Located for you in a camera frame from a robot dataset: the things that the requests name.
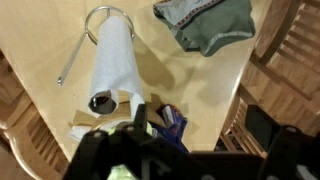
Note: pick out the wooden bowl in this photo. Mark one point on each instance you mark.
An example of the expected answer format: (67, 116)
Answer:
(123, 113)

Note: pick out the wooden slat-back chair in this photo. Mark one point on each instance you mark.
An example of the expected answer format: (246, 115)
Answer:
(240, 133)
(286, 40)
(36, 143)

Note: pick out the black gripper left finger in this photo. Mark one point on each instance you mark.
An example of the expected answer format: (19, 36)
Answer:
(100, 150)

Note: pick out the white paper napkin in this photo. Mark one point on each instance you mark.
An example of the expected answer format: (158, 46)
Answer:
(78, 132)

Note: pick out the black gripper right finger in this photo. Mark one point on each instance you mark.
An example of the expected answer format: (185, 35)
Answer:
(290, 150)

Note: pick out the large blue snack bag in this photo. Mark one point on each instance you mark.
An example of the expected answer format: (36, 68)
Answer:
(175, 128)

